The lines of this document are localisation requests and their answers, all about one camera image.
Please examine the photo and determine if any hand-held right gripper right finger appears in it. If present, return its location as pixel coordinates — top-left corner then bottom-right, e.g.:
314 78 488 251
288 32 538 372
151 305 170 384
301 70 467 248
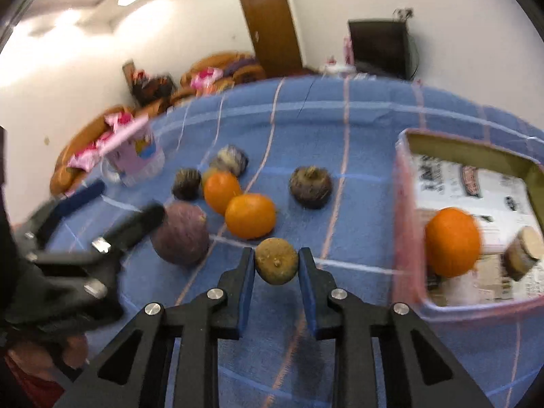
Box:
297 246 494 408

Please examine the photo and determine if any black television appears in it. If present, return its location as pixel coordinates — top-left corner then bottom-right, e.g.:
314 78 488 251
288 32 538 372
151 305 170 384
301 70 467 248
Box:
347 18 419 81

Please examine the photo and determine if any brown leather sofa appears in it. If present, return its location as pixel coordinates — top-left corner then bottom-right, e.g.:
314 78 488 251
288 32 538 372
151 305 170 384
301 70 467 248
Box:
49 104 137 198
170 51 266 107

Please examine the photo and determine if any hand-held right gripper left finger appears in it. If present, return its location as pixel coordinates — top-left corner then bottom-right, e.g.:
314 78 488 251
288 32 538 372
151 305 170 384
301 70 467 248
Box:
54 246 256 408

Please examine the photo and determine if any pink printed cup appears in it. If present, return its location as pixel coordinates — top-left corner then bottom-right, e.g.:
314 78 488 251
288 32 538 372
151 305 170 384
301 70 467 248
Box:
100 115 166 188

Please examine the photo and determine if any purple throw cloth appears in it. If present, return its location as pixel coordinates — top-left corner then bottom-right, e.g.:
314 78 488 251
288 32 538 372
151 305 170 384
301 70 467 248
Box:
223 60 262 79

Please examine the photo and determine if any pink tin tray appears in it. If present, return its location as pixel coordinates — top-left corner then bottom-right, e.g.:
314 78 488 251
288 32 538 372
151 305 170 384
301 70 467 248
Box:
393 127 544 321

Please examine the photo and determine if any newspaper tray liner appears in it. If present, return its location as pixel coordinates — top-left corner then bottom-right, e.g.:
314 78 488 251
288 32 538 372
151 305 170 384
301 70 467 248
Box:
414 153 544 307

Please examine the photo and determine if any dark round fruit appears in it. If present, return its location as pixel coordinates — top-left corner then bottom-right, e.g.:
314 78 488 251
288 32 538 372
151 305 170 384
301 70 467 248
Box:
172 167 202 201

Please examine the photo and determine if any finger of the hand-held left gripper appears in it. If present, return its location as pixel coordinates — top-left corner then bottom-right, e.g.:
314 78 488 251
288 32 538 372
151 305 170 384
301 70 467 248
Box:
13 180 107 253
8 205 166 334

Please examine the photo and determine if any dark brown wrinkled fruit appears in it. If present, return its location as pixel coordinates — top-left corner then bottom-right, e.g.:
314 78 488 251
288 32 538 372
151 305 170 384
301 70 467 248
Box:
289 166 333 210

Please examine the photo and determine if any cut log-like piece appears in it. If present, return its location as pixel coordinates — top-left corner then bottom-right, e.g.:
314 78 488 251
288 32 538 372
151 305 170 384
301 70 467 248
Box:
504 225 544 282

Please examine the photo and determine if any pink floral cushion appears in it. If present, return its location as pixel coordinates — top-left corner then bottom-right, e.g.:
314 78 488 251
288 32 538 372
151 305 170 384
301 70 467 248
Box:
189 67 224 92
68 140 107 171
104 110 137 137

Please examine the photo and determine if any orange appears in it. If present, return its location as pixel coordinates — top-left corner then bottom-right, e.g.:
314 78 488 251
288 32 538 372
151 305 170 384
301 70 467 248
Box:
224 193 278 240
203 171 243 216
425 207 483 278

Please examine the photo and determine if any large purple passion fruit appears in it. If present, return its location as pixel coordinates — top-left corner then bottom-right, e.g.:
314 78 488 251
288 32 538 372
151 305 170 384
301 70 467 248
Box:
150 201 211 266

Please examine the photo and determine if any small olive brown kiwi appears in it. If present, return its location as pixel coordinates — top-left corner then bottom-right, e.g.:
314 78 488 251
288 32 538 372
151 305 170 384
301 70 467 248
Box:
254 238 299 285

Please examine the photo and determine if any dark clothes rack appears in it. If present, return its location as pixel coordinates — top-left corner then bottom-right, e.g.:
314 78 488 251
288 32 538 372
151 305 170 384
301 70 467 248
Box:
122 60 175 107

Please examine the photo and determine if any person's left hand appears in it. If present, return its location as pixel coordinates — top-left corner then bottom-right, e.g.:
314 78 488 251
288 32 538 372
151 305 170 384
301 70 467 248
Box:
6 334 90 375

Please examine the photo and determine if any brown wooden door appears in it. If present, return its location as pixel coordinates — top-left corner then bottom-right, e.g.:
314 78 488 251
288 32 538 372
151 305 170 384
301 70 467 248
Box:
237 0 304 79

